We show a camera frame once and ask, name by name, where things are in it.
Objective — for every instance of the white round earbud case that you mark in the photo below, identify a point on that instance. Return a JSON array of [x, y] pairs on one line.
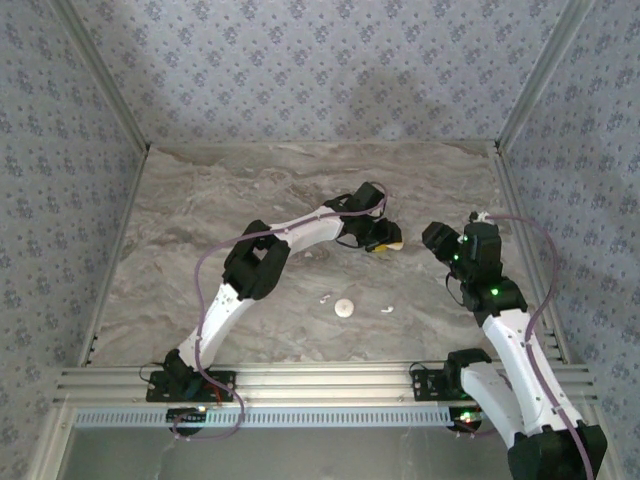
[[344, 308]]

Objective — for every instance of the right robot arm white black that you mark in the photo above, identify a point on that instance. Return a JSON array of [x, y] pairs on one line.
[[520, 370]]

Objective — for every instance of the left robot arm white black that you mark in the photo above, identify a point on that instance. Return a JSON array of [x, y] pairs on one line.
[[305, 232]]

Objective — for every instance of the black controller board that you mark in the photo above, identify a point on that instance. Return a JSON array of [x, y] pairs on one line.
[[187, 416], [465, 417]]

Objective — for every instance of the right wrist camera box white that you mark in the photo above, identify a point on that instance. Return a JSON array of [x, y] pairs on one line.
[[479, 217]]

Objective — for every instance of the aluminium side rail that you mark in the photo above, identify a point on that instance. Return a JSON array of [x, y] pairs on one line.
[[515, 200], [129, 210]]

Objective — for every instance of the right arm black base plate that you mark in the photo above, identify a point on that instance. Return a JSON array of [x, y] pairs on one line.
[[425, 386]]

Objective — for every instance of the aluminium extrusion rail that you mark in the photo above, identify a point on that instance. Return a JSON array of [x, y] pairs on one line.
[[320, 385]]

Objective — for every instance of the aluminium frame upright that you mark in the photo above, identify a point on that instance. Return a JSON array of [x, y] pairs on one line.
[[540, 75], [107, 90]]

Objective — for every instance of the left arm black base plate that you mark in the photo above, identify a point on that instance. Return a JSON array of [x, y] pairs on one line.
[[227, 386]]

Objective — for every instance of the aluminium frame leg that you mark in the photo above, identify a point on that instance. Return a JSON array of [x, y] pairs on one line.
[[50, 450]]

